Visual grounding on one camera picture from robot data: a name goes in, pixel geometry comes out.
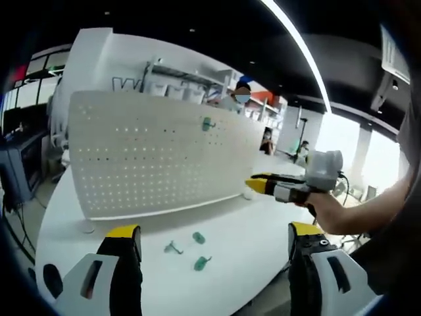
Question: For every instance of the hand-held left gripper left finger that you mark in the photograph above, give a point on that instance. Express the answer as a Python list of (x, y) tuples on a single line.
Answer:
[(108, 296)]

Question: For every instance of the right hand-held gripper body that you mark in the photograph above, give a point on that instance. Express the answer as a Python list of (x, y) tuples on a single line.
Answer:
[(324, 168)]

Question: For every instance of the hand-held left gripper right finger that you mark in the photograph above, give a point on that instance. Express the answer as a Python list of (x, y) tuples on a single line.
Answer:
[(358, 293)]

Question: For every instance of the green hook assembly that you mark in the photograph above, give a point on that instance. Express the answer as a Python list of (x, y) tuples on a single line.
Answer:
[(200, 263), (207, 124), (198, 237), (170, 247)]

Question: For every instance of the white perforated mounting plate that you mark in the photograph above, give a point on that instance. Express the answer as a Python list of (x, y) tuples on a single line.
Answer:
[(148, 171)]

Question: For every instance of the person's right hand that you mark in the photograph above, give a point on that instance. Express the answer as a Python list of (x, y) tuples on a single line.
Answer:
[(321, 210)]

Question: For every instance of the black kick scooter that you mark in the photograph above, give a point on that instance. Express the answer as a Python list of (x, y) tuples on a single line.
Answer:
[(302, 131)]

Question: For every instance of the person's dark clothing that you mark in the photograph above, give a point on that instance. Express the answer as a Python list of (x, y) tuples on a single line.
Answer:
[(394, 256)]

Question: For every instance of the long ceiling light strip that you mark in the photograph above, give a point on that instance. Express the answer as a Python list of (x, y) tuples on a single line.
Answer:
[(306, 56)]

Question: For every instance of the white storage shelf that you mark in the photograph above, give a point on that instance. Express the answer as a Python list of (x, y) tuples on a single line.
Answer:
[(184, 74)]

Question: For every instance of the grey equipment cabinet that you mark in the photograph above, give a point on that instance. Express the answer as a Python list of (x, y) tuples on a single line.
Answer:
[(23, 164)]

